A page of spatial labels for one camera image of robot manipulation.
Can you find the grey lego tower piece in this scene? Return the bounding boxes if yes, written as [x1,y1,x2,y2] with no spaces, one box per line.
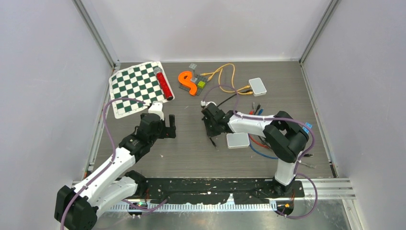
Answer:
[189,63,197,83]

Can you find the red toy microphone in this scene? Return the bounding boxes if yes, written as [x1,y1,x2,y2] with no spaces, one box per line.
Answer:
[154,67,174,101]

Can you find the blue orange lego bricks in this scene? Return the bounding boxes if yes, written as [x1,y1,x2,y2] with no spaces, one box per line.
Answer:
[303,122,312,134]

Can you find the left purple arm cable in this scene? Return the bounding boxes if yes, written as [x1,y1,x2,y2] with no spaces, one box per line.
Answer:
[60,97,169,230]

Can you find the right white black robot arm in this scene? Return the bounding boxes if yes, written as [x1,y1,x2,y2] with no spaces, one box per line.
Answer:
[202,103,315,197]

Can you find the orange S-shaped toy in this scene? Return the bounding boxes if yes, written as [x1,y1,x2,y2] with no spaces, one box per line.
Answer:
[178,71,197,96]

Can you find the white network switch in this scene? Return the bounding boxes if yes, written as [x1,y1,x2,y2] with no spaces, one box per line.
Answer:
[248,78,267,96]
[226,133,250,149]

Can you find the green white chessboard mat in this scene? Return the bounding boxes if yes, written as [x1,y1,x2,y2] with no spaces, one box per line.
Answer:
[109,61,168,119]

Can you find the yellow ethernet cable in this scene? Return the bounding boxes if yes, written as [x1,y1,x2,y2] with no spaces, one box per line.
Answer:
[200,63,254,96]

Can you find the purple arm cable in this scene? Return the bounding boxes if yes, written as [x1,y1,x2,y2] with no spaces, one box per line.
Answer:
[202,84,318,221]
[60,97,169,230]

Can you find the grey lego baseplate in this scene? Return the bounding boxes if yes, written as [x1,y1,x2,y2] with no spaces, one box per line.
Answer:
[179,74,208,96]

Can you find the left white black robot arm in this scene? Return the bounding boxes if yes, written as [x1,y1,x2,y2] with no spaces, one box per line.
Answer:
[54,113,176,230]

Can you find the blue ethernet cable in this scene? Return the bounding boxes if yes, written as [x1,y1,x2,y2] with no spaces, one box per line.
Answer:
[248,108,280,160]

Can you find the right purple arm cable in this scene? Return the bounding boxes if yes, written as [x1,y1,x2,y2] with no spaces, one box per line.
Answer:
[202,84,318,221]

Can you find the black mounting base plate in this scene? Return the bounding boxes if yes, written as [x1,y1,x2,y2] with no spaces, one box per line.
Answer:
[130,178,305,205]

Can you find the yellow-green lego brick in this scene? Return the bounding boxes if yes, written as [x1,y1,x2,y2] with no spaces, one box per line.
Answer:
[197,81,206,89]

